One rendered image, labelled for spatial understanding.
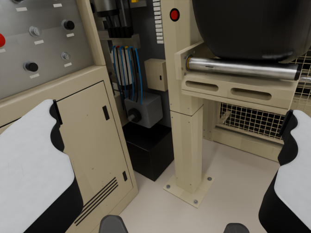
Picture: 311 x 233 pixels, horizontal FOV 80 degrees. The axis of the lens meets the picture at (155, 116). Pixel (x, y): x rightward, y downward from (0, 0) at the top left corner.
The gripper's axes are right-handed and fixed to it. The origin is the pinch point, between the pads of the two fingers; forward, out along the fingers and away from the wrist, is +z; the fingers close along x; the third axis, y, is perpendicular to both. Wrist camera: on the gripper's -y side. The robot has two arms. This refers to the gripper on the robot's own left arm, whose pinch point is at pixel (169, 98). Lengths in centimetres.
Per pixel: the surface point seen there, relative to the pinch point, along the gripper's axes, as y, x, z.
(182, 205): 105, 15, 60
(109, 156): 65, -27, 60
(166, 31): 6, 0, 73
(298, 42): 3, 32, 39
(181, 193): 104, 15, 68
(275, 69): 11, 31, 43
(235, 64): 12, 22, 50
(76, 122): 39, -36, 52
